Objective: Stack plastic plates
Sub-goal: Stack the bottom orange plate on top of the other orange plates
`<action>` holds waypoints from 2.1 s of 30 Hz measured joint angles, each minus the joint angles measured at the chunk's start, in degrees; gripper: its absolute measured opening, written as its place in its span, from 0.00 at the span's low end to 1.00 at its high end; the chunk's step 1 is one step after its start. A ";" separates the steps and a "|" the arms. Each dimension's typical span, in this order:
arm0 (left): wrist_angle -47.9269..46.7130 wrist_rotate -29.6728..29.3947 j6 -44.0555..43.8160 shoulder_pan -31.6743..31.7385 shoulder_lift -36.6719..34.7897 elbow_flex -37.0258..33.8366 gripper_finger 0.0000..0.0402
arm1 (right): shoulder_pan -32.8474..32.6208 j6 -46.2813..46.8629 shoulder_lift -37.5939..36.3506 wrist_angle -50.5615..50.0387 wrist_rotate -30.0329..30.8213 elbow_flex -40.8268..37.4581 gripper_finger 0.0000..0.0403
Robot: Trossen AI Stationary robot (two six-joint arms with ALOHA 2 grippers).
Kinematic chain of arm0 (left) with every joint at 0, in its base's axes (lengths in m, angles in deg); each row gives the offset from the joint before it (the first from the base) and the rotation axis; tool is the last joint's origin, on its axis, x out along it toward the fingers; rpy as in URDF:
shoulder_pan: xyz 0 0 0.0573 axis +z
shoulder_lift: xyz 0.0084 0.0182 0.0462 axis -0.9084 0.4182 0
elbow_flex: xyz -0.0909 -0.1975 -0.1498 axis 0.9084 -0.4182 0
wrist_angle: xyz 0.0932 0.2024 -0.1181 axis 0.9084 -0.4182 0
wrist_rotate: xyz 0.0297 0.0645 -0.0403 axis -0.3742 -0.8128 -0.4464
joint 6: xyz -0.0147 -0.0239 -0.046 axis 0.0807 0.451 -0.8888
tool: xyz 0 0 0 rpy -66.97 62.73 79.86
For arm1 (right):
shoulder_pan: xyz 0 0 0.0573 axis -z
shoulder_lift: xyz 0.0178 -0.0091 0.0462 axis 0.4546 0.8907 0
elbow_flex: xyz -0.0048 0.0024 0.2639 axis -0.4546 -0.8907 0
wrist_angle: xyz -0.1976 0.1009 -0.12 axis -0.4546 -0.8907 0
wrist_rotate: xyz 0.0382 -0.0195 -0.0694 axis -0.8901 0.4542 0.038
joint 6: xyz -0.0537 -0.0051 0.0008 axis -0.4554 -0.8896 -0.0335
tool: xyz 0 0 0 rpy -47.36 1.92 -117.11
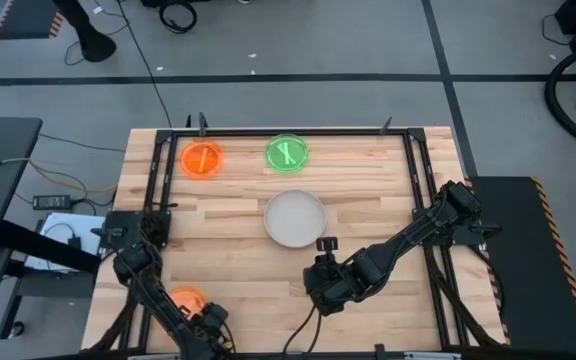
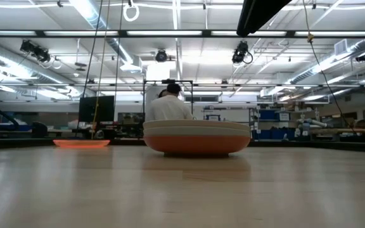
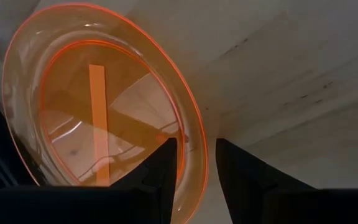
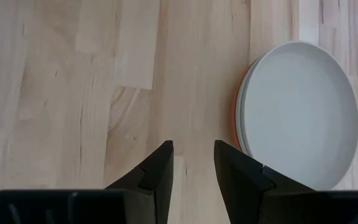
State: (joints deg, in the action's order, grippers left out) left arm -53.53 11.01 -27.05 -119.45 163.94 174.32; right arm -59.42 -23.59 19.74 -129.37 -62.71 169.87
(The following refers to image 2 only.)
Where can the black ceiling camera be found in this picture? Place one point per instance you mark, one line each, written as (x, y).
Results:
(35, 50)
(161, 56)
(240, 52)

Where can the black monitor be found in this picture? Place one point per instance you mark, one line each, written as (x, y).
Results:
(96, 109)

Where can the opaque red-orange plastic plate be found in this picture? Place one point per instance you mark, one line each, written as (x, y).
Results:
(196, 145)

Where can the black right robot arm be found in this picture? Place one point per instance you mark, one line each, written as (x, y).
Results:
(258, 12)

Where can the blue storage bins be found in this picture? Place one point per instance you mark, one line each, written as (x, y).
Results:
(271, 133)

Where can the person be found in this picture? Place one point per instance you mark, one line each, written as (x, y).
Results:
(168, 107)

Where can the light blue-grey plastic plate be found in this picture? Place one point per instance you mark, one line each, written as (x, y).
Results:
(196, 132)

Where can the translucent orange plastic plate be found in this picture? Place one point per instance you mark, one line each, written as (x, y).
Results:
(81, 145)
(81, 141)

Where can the beige plastic plate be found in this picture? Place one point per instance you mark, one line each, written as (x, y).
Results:
(196, 123)

